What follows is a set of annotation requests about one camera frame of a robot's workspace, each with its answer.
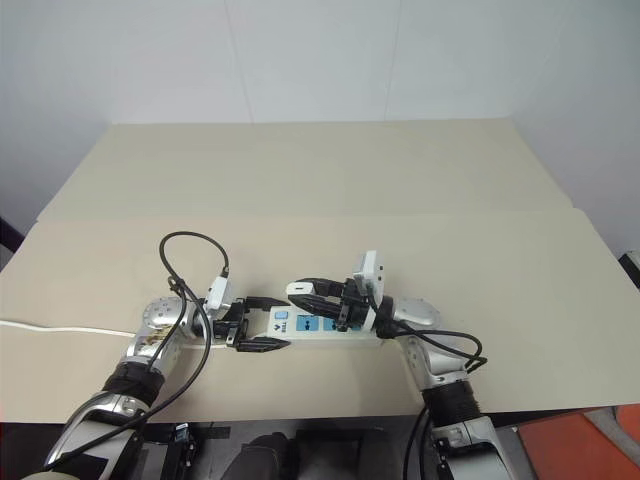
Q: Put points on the black box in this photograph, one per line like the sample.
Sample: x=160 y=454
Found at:
x=631 y=267

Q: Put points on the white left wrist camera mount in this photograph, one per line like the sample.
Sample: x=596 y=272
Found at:
x=218 y=295

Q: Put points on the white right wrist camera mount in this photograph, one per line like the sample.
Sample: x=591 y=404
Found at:
x=372 y=270

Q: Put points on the dark chair part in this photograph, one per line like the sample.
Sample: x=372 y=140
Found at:
x=7 y=235

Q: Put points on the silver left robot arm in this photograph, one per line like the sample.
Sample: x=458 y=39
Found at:
x=156 y=314

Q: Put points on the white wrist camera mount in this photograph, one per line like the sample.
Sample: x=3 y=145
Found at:
x=218 y=295
x=372 y=270

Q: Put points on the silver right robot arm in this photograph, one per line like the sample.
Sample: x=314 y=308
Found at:
x=421 y=310

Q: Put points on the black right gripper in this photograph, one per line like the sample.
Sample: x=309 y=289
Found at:
x=353 y=306

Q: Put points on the white power strip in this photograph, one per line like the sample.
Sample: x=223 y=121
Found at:
x=310 y=338

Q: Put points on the black metal bracket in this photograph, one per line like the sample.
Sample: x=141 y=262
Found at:
x=183 y=442

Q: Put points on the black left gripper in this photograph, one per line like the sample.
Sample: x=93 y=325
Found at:
x=231 y=326

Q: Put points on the orange floor mat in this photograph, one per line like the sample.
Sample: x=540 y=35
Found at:
x=565 y=440

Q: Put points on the dark rounded shape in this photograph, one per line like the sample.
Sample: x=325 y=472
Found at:
x=267 y=452

